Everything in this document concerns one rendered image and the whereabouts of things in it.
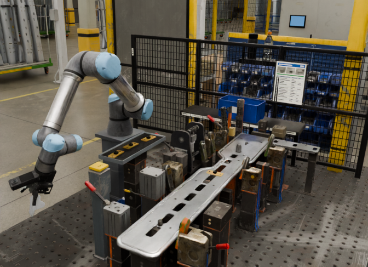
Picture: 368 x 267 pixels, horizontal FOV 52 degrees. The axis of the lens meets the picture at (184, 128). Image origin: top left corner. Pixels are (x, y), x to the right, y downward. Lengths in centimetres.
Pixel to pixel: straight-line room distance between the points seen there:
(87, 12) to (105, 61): 781
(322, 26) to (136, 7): 493
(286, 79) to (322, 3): 589
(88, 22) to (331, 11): 542
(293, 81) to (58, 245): 182
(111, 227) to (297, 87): 169
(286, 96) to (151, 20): 215
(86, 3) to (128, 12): 490
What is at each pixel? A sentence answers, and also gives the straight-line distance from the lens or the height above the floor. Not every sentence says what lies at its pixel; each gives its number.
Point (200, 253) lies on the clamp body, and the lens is 136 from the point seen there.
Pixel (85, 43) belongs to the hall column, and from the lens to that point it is 952.
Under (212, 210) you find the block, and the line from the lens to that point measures 157.
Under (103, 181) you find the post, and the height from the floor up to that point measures 110.
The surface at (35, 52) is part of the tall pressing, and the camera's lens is 984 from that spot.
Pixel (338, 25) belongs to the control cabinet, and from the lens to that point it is 848.
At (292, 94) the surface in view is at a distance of 274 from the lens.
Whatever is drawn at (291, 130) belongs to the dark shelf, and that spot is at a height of 103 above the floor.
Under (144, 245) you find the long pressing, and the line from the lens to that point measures 142.
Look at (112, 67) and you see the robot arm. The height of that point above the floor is 155.
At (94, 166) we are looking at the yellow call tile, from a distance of 164.
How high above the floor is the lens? 185
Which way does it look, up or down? 19 degrees down
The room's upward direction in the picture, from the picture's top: 1 degrees clockwise
